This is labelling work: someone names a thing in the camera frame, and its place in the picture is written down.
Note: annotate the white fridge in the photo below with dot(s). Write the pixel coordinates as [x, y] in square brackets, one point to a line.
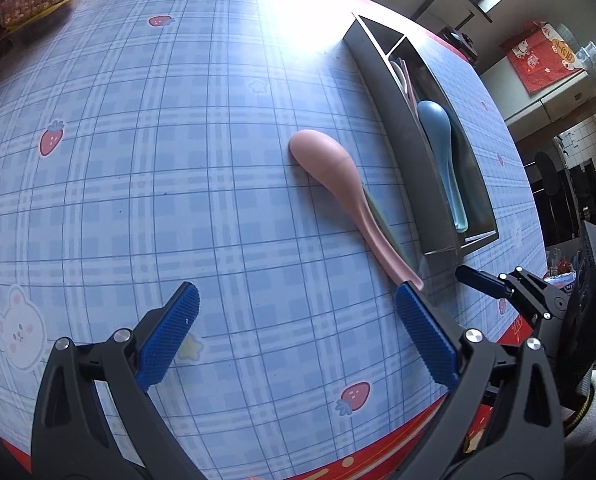
[553, 105]

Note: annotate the blue spoon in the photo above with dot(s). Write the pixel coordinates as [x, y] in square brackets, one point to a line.
[435, 120]

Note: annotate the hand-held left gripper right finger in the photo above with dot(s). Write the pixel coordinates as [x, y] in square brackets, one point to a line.
[425, 337]

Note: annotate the clear plastic containers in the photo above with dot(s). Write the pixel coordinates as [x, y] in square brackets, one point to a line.
[593, 57]

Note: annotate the blue plaid table mat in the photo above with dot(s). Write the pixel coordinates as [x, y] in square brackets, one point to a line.
[153, 160]

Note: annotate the red printed cloth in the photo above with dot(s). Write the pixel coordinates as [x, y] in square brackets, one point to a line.
[538, 67]

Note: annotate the green chopstick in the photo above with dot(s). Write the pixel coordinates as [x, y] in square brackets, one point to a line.
[390, 232]

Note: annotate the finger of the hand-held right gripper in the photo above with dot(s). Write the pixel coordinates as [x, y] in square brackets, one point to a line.
[528, 305]
[478, 275]

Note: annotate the white spoon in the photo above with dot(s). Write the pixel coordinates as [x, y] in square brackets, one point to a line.
[402, 80]

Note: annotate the black pressure cooker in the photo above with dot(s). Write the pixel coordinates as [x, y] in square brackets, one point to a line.
[460, 45]

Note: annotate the metal utensil tray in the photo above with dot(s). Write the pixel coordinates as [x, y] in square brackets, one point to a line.
[413, 175]

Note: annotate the pink chopstick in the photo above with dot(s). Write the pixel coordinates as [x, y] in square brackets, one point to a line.
[402, 64]

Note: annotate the black chair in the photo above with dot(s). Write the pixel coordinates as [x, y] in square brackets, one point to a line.
[545, 172]

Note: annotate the pink spoon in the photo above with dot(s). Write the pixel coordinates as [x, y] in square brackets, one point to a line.
[318, 157]

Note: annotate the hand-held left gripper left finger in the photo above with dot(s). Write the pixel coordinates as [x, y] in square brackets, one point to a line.
[170, 337]

